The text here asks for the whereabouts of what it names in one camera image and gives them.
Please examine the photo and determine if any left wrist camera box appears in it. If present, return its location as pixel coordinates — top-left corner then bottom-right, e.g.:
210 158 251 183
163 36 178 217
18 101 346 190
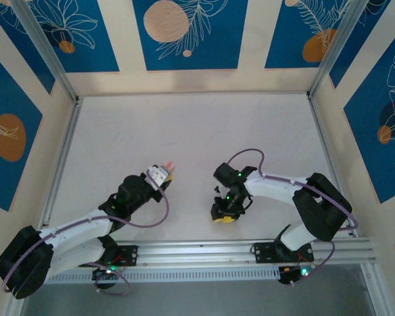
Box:
144 163 172 192

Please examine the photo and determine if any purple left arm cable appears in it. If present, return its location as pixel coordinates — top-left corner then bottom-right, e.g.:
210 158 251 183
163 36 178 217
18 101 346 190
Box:
1 189 171 296

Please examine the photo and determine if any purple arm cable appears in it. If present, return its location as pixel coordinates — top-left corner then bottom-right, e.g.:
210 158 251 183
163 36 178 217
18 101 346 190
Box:
1 189 171 296
226 147 359 286

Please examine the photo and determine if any aluminium mounting rail frame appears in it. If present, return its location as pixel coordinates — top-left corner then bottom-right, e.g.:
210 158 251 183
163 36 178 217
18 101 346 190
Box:
14 236 378 273

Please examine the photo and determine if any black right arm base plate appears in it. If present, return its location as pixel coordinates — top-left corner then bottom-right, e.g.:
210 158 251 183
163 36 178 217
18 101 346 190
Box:
251 242 315 264

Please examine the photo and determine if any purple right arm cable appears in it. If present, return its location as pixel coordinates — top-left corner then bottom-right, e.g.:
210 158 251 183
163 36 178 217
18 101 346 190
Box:
226 147 359 286

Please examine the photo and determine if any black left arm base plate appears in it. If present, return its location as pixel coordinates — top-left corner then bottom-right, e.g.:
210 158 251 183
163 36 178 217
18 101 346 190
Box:
78 245 139 267

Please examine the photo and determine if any white slotted cable duct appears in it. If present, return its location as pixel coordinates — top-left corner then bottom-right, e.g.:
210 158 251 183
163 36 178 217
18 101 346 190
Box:
47 270 282 286

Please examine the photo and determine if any aluminium table side rail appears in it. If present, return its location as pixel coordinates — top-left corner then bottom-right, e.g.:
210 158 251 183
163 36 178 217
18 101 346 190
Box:
34 97 85 244
307 95 361 238

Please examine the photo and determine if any aluminium frame leg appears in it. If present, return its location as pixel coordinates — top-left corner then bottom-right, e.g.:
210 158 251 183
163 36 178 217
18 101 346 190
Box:
0 296 32 316
360 263 394 316

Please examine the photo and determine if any aluminium frame post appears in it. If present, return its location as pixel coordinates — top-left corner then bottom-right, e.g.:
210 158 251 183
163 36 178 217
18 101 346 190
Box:
11 0 80 103
307 0 371 99

